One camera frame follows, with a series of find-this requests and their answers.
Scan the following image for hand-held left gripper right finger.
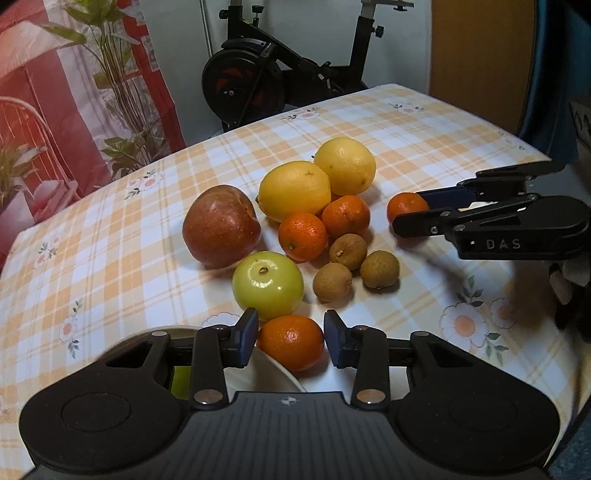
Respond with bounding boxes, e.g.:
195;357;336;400
324;309;489;409

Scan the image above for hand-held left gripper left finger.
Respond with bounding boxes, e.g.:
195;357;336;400
105;308;259;411

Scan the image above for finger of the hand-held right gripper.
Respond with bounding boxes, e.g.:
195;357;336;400
418;161;566;209
392;206;486;239

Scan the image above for orange tangerine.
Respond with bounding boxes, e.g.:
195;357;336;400
387;192;430;225
321;195;371;240
256;315;325;373
278;212;329;263

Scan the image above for yellow lemon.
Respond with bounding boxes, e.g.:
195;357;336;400
256;161;333;223
314;137;377;196

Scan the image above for person's right hand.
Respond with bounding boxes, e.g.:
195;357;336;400
549;258;591;344

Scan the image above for green apple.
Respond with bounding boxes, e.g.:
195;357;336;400
232;251;305;322

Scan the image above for brown longan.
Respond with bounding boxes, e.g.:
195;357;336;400
360;250;400;291
313;263;353;303
329;233;368;271

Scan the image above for red apple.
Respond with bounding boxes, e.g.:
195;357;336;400
182;185;262;269

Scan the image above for wooden door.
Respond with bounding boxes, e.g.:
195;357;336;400
429;0;537;136

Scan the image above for checked floral tablecloth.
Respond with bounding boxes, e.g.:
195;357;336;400
0;83;587;462

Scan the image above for black exercise bike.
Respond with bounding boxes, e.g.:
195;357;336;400
201;0;416;134

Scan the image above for printed pink wall tapestry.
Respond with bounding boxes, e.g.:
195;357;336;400
0;0;188;273

